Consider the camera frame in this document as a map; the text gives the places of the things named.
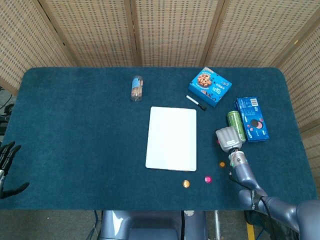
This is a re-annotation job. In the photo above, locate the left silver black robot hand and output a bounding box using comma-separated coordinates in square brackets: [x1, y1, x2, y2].
[0, 140, 30, 200]

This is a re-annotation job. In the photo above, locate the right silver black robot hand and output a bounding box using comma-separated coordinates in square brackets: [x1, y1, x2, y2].
[215, 125, 243, 153]

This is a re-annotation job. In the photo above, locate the white magnetic board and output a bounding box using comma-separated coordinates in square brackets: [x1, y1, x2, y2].
[145, 106, 198, 173]

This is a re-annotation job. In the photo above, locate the green drink can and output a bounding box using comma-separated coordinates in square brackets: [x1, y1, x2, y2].
[226, 110, 247, 143]

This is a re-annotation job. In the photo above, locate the blue Oreo cookie box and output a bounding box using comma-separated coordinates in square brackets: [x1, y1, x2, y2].
[233, 96, 271, 143]

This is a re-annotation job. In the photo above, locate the white marker with black cap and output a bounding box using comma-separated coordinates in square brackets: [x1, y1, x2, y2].
[185, 94, 207, 112]

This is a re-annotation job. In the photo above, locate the blue chocolate chip cookie box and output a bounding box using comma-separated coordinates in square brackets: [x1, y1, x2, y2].
[187, 66, 233, 108]

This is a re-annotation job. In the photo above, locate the dark teal table mat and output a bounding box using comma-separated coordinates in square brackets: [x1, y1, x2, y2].
[0, 66, 318, 212]

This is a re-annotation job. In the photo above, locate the thin metal pole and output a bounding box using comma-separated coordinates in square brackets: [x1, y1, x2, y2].
[214, 210, 222, 240]

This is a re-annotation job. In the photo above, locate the clear jar of biscuit sticks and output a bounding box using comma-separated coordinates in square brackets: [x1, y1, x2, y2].
[130, 75, 145, 102]

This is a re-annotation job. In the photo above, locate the blue-grey robot torso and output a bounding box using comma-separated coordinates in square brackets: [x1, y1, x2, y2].
[99, 210, 208, 240]

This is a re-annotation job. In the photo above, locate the woven bamboo folding screen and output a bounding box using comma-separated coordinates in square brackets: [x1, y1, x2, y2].
[0, 0, 320, 176]

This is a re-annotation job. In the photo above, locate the black cables and equipment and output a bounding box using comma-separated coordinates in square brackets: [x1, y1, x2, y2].
[0, 86, 16, 136]

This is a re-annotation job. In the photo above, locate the blue cable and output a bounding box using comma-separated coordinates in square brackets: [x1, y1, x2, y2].
[87, 210, 102, 240]

